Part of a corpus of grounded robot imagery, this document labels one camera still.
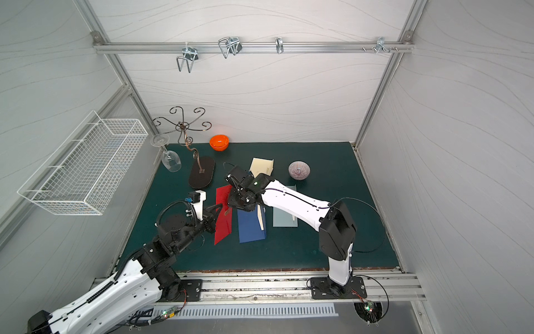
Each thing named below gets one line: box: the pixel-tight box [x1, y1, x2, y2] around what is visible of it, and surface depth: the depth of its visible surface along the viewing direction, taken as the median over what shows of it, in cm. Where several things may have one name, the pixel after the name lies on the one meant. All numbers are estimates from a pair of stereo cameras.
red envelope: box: [214, 184, 233, 246], surface depth 75 cm
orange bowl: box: [209, 134, 230, 152], surface depth 120 cm
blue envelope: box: [237, 204, 267, 244], surface depth 90 cm
